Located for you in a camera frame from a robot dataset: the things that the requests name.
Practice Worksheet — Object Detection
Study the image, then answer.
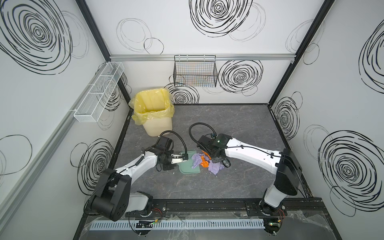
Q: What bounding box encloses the purple paper scrap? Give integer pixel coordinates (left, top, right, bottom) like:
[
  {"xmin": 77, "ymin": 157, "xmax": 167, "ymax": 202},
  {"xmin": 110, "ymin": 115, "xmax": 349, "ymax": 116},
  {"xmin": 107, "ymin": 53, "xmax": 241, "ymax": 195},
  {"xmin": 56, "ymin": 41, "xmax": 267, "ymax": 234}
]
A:
[
  {"xmin": 192, "ymin": 153, "xmax": 205, "ymax": 169},
  {"xmin": 208, "ymin": 162, "xmax": 225, "ymax": 175}
]

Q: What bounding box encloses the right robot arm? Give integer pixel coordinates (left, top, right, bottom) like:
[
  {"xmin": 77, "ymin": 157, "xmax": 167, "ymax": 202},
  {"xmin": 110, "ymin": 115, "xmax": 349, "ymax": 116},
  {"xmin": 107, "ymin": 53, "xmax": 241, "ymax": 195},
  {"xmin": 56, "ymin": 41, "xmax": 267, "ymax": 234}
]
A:
[{"xmin": 189, "ymin": 123, "xmax": 304, "ymax": 216}]

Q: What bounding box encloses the green plastic dustpan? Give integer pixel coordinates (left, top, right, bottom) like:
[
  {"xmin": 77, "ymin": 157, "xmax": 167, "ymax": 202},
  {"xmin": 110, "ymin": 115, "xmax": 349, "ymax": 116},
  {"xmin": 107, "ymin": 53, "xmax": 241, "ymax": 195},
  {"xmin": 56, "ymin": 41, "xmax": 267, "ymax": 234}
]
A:
[{"xmin": 178, "ymin": 151, "xmax": 201, "ymax": 175}]

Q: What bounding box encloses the yellow plastic bin liner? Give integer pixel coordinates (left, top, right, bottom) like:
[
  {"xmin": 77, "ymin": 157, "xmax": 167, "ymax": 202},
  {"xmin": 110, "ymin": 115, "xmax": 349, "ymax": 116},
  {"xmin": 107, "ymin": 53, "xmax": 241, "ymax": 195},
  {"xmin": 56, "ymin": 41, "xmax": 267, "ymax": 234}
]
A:
[{"xmin": 129, "ymin": 88, "xmax": 175, "ymax": 126}]

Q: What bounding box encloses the orange paper scrap front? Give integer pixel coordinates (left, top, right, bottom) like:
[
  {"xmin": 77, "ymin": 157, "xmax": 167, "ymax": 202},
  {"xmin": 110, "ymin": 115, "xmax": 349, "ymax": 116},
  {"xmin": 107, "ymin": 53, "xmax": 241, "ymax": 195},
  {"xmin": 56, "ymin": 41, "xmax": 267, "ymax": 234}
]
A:
[{"xmin": 200, "ymin": 151, "xmax": 211, "ymax": 168}]

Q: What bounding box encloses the purple paper scrap front centre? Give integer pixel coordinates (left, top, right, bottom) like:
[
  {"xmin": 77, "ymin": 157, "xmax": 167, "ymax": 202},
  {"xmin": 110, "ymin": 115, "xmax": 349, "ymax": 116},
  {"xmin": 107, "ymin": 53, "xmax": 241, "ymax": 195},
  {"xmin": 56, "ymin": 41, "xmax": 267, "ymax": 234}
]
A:
[{"xmin": 208, "ymin": 162, "xmax": 225, "ymax": 175}]

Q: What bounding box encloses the white wire wall shelf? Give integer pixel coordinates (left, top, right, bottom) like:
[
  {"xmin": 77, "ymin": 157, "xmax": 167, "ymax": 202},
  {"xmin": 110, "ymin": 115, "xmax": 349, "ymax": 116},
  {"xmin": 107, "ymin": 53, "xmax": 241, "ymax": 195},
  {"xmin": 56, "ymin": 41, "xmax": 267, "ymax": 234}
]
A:
[{"xmin": 74, "ymin": 62, "xmax": 125, "ymax": 123}]

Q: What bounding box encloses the beige plastic trash bin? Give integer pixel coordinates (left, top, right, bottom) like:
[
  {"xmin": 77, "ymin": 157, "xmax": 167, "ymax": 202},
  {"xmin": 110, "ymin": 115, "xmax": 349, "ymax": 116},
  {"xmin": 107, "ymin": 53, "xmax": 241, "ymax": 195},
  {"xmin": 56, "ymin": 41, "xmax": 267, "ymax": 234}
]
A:
[{"xmin": 143, "ymin": 117, "xmax": 173, "ymax": 137}]

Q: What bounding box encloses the black wire wall basket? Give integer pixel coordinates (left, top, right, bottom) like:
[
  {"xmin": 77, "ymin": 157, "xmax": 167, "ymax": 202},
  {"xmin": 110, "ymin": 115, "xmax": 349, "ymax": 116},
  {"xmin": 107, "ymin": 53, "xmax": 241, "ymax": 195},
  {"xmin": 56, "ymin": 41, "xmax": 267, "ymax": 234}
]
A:
[{"xmin": 173, "ymin": 55, "xmax": 219, "ymax": 88}]

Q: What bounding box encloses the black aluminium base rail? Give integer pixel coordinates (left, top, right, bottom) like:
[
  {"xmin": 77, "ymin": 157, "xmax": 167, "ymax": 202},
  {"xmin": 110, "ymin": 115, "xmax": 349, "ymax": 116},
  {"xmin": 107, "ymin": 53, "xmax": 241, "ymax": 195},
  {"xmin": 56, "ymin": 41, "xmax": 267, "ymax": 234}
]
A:
[{"xmin": 86, "ymin": 196, "xmax": 325, "ymax": 221}]

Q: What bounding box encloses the white slotted cable duct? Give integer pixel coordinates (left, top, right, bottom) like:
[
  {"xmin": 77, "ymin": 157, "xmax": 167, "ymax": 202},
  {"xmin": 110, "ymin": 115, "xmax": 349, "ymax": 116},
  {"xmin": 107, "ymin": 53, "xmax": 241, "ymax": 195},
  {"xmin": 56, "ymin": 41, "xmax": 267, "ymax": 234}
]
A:
[{"xmin": 90, "ymin": 219, "xmax": 265, "ymax": 231}]

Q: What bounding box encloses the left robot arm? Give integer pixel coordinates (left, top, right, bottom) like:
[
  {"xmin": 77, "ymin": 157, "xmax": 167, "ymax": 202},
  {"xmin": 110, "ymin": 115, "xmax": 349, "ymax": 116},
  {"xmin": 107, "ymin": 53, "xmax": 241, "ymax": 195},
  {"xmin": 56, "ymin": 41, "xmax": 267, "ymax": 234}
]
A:
[{"xmin": 83, "ymin": 130, "xmax": 189, "ymax": 222}]

